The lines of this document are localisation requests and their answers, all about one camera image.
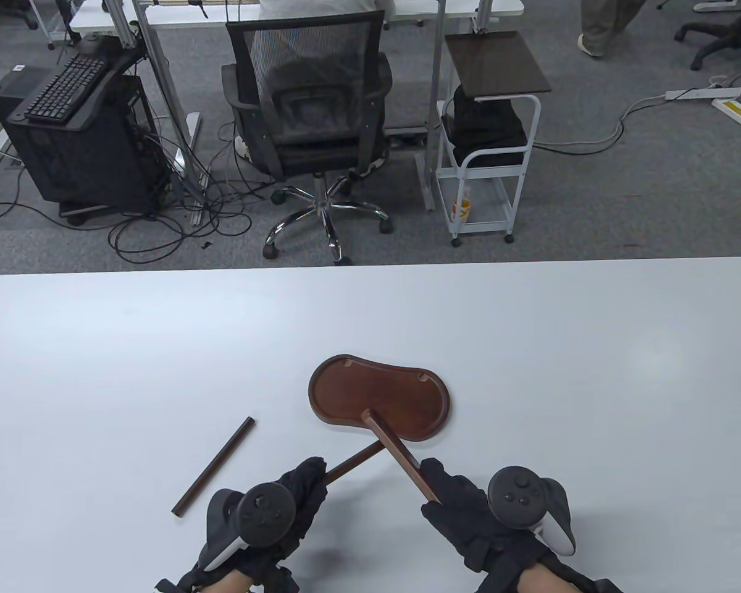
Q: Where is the white rolling cart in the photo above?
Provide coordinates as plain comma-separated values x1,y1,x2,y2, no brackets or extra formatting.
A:
435,93,542,248

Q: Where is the black bag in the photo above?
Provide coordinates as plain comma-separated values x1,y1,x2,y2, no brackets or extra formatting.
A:
442,83,529,167

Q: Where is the person's left forearm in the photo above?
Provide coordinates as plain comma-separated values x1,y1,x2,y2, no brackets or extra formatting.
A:
213,568,255,593

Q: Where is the brown wooden key rack crossbar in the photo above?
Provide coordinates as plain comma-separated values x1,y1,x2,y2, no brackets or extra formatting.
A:
363,409,443,504

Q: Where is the tangle of black cables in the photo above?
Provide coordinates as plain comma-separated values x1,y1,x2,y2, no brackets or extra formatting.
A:
0,120,274,259

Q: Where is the person's right hand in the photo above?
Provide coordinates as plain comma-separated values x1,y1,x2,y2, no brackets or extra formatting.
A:
421,457,569,581

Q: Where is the black ring tracking controller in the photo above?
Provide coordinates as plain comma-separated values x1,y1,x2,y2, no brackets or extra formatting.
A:
207,483,298,572
487,466,577,557

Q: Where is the person's left hand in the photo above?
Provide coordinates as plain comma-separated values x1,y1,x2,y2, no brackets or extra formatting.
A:
179,457,328,592

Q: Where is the white power strip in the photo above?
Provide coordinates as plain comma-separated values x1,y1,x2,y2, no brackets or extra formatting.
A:
664,88,741,103

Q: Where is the grey floor cable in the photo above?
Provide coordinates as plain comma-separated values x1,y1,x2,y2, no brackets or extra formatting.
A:
533,93,669,155

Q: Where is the white desk with metal legs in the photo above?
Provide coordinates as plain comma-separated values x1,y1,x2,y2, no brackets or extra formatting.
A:
68,0,525,226

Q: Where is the brown wooden key rack base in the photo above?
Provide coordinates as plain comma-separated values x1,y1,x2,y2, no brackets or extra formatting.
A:
309,354,453,443

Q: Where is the black keyboard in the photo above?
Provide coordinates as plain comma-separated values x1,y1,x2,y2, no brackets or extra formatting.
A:
25,54,113,121

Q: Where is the black computer tower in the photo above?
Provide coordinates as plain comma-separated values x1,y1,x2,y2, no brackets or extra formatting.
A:
0,67,169,217

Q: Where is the dark brown board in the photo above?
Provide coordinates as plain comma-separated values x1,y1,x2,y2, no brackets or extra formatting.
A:
445,31,551,100

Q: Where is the brown wooden key rack rod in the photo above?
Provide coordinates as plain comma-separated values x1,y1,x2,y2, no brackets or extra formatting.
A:
322,440,385,484
172,417,256,518

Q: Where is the yellow label power strip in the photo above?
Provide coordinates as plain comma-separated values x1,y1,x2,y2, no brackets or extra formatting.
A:
711,97,741,128

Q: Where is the person's right forearm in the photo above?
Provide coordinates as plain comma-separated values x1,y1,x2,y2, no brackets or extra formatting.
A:
519,565,579,593

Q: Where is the black mesh office chair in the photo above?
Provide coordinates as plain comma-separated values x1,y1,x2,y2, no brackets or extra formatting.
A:
221,11,394,265

